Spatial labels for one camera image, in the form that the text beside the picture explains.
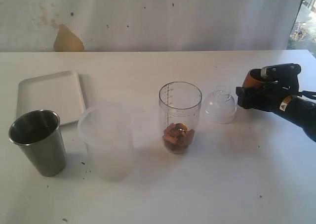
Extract clear dome lid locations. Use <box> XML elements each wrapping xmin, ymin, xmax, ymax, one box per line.
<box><xmin>202</xmin><ymin>86</ymin><xmax>237</xmax><ymax>124</ymax></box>

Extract gold coins and cork pieces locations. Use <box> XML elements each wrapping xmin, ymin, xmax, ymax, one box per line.
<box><xmin>162</xmin><ymin>123</ymin><xmax>195</xmax><ymax>154</ymax></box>

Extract stainless steel cup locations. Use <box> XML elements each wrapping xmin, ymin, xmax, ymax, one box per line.
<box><xmin>8</xmin><ymin>109</ymin><xmax>67</xmax><ymax>177</ymax></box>

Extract clear plastic shaker cup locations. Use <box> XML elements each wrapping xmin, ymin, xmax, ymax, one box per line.
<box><xmin>158</xmin><ymin>81</ymin><xmax>203</xmax><ymax>155</ymax></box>

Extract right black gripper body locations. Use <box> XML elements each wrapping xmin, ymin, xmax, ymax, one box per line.
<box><xmin>256</xmin><ymin>70</ymin><xmax>300</xmax><ymax>112</ymax></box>

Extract brown wooden cup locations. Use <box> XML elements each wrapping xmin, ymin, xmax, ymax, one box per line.
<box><xmin>242</xmin><ymin>68</ymin><xmax>265</xmax><ymax>89</ymax></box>

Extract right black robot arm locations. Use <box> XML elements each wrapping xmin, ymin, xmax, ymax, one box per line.
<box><xmin>236</xmin><ymin>63</ymin><xmax>316</xmax><ymax>141</ymax></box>

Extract white square tray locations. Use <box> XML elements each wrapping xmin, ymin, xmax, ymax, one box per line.
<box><xmin>16</xmin><ymin>71</ymin><xmax>85</xmax><ymax>125</ymax></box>

